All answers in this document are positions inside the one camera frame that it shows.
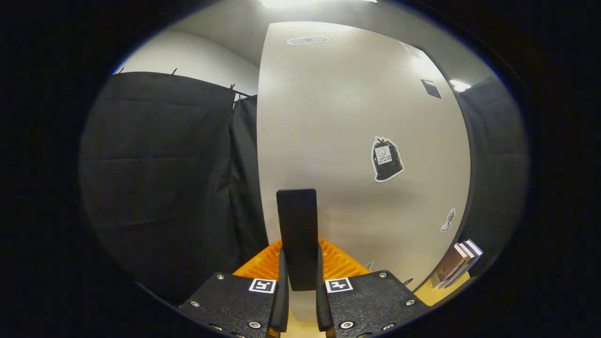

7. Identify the black door handle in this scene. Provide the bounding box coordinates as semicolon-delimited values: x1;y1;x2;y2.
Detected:
276;189;318;292

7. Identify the large square ceiling light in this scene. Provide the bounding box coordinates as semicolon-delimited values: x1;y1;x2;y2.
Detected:
261;0;320;8

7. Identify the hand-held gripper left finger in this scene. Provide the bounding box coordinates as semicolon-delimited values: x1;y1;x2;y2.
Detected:
180;239;289;338

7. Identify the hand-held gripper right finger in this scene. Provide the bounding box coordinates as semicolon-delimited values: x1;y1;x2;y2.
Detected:
316;238;430;338

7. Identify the beige cabinet door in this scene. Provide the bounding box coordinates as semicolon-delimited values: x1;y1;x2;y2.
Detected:
257;21;471;324

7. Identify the blue grey book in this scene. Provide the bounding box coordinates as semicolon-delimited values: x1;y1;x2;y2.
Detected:
446;239;483;287

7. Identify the black backdrop cloth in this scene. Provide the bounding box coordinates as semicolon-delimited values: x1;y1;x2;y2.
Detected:
80;71;529;306

